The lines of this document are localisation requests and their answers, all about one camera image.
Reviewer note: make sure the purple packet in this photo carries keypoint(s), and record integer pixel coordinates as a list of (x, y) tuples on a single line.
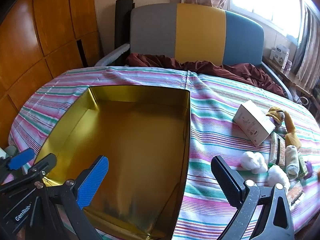
[(309, 168)]

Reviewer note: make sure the white carton box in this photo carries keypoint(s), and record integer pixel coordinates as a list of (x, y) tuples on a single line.
[(252, 122)]

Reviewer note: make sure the grey sock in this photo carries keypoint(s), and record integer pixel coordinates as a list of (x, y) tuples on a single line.
[(292, 160)]

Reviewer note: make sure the grey yellow blue sofa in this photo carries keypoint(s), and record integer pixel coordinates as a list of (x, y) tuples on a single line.
[(200, 30)]

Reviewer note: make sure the maroon cloth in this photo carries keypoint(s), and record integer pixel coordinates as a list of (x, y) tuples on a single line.
[(200, 66)]

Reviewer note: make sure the striped bed sheet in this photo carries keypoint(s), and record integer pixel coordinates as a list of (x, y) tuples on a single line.
[(220, 95)]

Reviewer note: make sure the wooden side table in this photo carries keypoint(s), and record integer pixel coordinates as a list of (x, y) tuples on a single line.
[(287, 77)]

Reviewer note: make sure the bright window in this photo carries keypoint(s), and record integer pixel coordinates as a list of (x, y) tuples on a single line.
[(262, 0)]

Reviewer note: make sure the white cotton wad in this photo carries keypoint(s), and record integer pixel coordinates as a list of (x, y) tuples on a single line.
[(277, 177), (252, 161)]

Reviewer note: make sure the gold tin box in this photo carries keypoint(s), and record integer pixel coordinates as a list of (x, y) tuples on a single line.
[(130, 135)]

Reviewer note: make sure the black rolled mat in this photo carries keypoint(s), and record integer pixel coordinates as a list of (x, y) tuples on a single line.
[(122, 25)]

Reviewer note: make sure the white printed box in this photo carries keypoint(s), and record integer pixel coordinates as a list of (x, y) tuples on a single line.
[(280, 57)]

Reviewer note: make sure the small green label box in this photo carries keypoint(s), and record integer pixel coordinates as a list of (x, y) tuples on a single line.
[(302, 166)]

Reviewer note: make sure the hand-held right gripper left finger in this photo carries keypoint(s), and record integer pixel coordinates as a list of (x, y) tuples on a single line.
[(92, 180)]

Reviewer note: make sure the wooden wardrobe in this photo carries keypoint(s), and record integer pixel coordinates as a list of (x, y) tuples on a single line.
[(50, 17)]

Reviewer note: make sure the yellow striped sock ball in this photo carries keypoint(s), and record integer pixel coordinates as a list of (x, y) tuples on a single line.
[(275, 113)]

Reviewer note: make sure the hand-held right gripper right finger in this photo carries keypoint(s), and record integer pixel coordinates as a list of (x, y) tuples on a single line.
[(227, 182)]

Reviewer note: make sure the orange snack packet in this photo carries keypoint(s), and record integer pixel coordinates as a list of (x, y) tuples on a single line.
[(277, 150), (295, 193)]

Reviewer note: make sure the small purple printed pack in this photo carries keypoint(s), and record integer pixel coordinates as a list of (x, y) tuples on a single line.
[(288, 65)]

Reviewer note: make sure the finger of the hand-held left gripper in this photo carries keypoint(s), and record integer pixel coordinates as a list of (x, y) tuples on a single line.
[(45, 165), (21, 158)]

